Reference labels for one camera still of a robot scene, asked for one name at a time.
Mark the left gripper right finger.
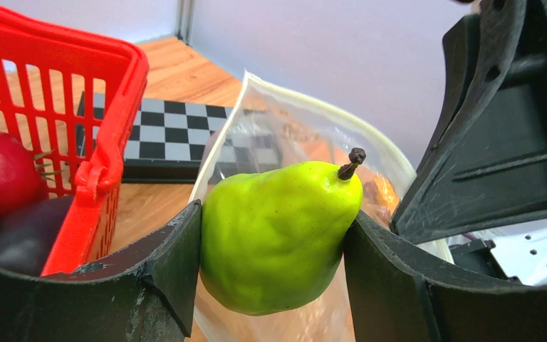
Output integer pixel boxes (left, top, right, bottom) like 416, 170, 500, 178
344, 212, 547, 341

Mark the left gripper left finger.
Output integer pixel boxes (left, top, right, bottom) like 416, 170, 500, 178
0, 201, 202, 341

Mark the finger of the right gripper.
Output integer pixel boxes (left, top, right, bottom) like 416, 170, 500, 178
390, 1, 547, 244

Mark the green pear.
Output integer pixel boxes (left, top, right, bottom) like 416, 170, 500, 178
200, 147, 366, 316

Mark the black white chessboard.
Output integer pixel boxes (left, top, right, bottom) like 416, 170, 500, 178
74, 92, 284, 184

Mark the clear polka dot zip bag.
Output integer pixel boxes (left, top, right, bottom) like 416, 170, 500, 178
190, 73, 416, 341

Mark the red plastic shopping basket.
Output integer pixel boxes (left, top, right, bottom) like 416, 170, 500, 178
0, 6, 149, 275

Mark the purple eggplant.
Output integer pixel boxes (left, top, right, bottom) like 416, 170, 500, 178
0, 195, 73, 276

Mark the red apple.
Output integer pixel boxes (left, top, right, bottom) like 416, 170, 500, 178
0, 132, 48, 219

